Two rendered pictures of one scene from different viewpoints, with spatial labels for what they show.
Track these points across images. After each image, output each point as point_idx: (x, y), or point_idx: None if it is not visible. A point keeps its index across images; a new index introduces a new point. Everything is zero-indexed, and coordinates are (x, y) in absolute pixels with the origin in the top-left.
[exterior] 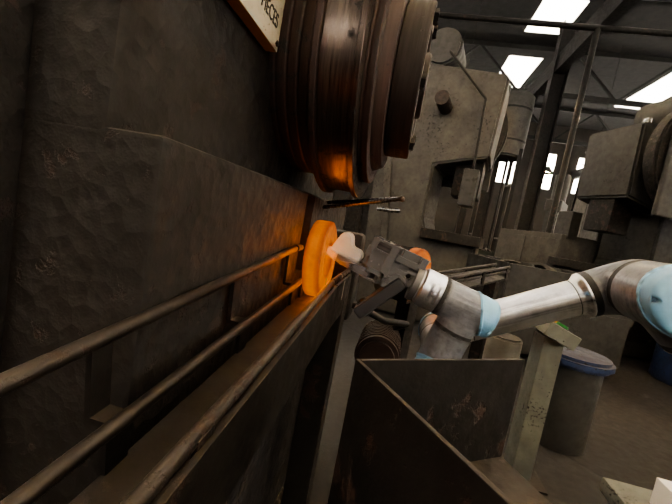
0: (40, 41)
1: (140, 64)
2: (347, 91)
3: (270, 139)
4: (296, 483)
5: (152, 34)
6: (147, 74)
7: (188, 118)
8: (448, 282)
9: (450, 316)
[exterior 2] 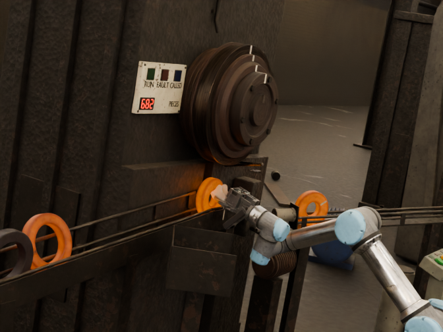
0: (107, 143)
1: (129, 147)
2: (204, 130)
3: (181, 141)
4: (203, 327)
5: (132, 139)
6: (130, 149)
7: (142, 153)
8: (262, 213)
9: (262, 229)
